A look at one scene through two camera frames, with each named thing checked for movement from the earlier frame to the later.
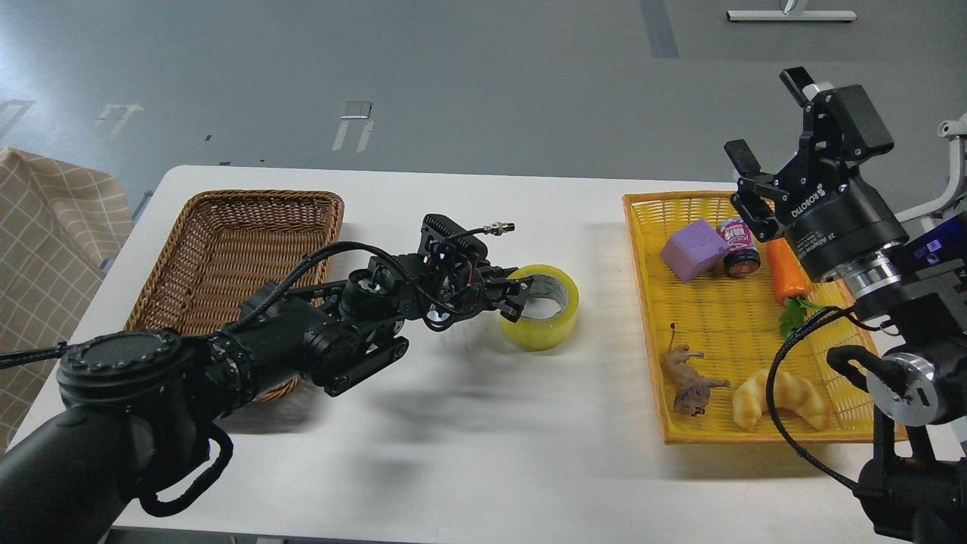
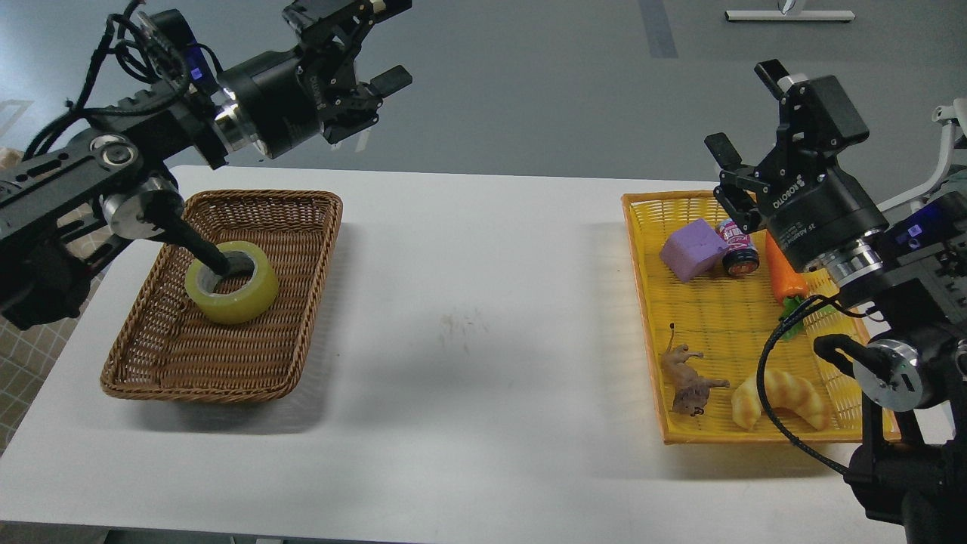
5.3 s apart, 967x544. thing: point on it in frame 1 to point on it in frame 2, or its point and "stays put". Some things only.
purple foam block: x=693 y=250 stays put
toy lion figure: x=691 y=391 stays put
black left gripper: x=464 y=290 to x=273 y=90
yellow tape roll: x=542 y=335 to x=242 y=307
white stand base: x=780 y=16 stays put
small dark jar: x=743 y=255 stays put
